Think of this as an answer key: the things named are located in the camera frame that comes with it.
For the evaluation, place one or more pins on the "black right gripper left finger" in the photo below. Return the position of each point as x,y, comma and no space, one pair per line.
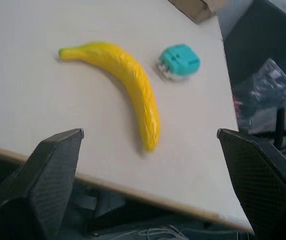
45,180

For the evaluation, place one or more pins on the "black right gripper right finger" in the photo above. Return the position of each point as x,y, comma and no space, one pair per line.
260,180

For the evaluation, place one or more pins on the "clear plastic bag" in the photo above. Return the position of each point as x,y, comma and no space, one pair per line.
265,97

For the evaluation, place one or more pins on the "yellow banana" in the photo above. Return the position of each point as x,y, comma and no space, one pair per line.
133,82

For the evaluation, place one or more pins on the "teal and white plastic device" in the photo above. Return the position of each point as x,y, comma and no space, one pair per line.
180,62

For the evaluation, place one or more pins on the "brown cardboard box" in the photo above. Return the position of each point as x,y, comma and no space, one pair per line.
198,8

